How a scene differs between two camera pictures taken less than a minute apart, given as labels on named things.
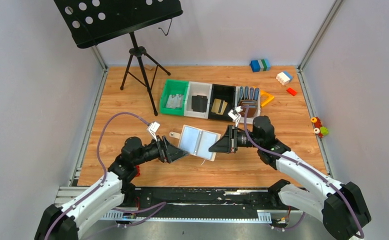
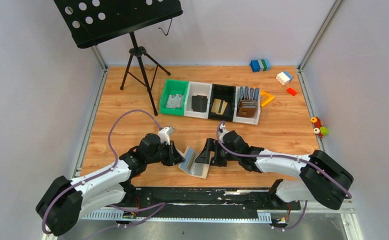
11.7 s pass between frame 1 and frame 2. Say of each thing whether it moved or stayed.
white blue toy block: stayed
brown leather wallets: stayed
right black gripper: moved
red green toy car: stayed
